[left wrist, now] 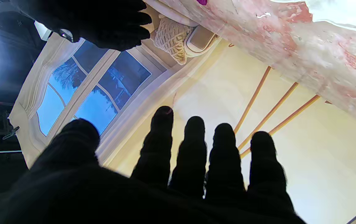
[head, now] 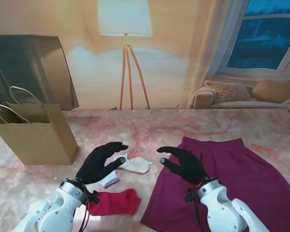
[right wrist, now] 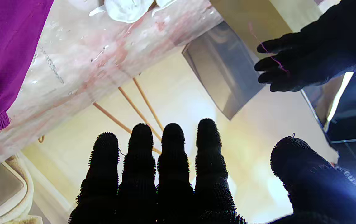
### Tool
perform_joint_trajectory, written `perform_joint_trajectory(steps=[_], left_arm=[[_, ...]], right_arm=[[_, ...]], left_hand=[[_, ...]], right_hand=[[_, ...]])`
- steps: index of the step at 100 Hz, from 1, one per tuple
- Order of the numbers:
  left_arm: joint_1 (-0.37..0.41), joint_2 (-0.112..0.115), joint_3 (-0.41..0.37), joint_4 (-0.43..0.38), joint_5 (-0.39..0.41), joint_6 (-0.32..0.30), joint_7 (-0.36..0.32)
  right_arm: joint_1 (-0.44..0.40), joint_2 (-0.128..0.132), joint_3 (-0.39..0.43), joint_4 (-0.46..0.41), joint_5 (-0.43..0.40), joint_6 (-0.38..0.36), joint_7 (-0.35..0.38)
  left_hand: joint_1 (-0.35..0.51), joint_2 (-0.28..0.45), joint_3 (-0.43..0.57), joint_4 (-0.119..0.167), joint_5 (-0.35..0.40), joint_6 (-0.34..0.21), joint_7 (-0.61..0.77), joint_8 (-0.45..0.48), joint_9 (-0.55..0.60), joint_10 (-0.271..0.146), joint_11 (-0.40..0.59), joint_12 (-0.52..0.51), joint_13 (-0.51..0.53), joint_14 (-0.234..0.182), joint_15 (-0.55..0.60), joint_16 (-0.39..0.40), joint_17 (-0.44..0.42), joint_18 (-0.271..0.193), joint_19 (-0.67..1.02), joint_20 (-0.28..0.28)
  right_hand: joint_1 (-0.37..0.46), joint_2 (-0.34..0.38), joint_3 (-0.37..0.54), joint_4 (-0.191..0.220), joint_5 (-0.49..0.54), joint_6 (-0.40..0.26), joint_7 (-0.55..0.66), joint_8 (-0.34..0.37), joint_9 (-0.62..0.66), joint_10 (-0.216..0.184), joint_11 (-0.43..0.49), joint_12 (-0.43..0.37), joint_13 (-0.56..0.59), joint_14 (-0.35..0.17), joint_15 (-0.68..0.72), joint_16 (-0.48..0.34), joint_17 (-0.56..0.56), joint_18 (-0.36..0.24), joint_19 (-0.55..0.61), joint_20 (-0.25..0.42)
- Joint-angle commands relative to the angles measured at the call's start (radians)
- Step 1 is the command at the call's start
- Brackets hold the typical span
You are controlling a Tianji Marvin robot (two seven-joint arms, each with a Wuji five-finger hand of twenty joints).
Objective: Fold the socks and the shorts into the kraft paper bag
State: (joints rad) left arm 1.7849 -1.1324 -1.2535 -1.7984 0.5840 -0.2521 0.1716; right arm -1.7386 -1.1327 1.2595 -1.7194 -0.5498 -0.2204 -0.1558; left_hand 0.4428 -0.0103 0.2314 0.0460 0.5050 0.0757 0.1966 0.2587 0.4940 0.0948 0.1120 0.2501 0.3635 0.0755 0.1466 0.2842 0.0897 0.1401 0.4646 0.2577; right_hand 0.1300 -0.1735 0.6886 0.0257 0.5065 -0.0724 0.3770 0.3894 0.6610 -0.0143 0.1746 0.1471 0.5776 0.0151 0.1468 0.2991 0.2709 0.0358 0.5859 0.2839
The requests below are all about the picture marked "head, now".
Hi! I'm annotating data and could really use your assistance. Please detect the red ankle sock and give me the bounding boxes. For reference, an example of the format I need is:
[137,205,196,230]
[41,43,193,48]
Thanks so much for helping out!
[88,188,142,217]

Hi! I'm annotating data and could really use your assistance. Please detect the white framed window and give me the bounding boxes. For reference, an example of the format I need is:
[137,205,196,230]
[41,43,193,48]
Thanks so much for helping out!
[217,0,290,78]

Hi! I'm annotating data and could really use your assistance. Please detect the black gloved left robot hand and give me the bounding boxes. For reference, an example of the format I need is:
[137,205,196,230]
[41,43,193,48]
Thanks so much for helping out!
[75,142,129,186]

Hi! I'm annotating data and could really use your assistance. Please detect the magenta shorts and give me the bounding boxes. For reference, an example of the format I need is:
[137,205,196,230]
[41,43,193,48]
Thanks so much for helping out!
[140,136,290,232]

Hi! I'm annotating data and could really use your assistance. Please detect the sheer white curtain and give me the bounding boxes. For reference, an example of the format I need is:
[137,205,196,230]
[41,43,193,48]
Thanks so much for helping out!
[187,0,251,108]

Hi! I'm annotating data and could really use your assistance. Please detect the wrist cable bundle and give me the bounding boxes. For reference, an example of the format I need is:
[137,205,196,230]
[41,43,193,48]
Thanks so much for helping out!
[81,185,100,230]
[185,180,206,232]

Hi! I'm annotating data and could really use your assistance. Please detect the cream knitted cushion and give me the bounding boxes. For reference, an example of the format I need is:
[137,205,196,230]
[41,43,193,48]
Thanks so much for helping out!
[204,80,257,102]

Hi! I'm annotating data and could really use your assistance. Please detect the kraft paper bag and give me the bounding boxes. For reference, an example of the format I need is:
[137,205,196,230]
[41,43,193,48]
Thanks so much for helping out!
[0,86,79,166]

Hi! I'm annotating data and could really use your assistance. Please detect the left wrist cable bundle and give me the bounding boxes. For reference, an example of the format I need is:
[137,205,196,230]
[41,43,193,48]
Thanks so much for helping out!
[81,185,100,230]

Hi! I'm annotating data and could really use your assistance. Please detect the right wrist cable bundle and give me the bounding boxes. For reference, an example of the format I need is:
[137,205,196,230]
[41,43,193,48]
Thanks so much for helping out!
[185,180,206,232]

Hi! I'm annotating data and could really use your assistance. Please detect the cream ankle sock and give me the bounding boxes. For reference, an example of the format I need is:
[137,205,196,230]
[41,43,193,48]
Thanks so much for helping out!
[111,153,151,174]

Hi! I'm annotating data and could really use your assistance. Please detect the white tripod floor lamp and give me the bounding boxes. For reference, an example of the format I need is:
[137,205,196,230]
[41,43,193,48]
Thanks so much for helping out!
[97,0,153,110]

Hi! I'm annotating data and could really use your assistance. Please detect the dark grey flat screen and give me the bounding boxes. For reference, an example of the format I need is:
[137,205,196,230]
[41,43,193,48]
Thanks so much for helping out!
[0,34,80,114]

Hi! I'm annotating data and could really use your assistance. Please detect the white ankle sock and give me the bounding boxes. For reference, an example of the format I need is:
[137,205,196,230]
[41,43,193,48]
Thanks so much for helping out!
[98,157,119,189]

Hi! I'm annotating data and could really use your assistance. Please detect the beige sofa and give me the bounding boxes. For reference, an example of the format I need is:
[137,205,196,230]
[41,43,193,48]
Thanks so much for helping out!
[192,81,290,109]

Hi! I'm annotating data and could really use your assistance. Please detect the plain tan cushion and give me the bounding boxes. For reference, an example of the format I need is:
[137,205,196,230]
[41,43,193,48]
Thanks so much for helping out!
[251,81,290,102]

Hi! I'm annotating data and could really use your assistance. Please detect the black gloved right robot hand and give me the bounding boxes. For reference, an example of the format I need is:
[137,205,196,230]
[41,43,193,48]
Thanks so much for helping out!
[156,146,210,186]

